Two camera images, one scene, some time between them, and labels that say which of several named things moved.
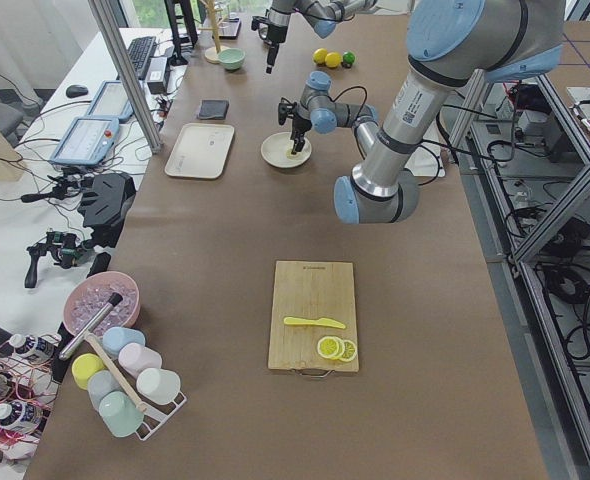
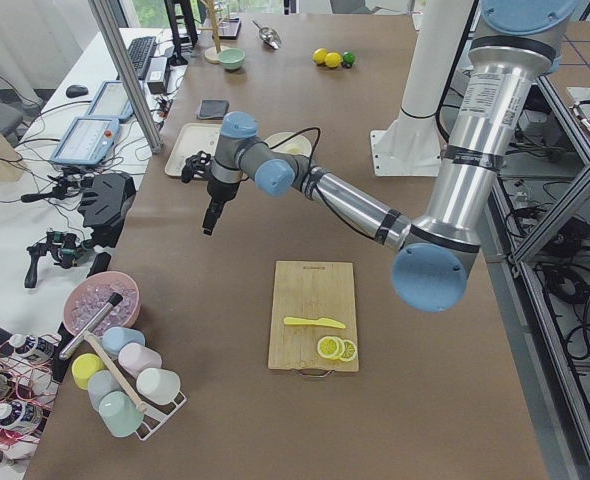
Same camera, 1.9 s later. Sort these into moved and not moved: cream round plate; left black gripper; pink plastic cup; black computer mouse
Moved: left black gripper
Not moved: cream round plate; black computer mouse; pink plastic cup
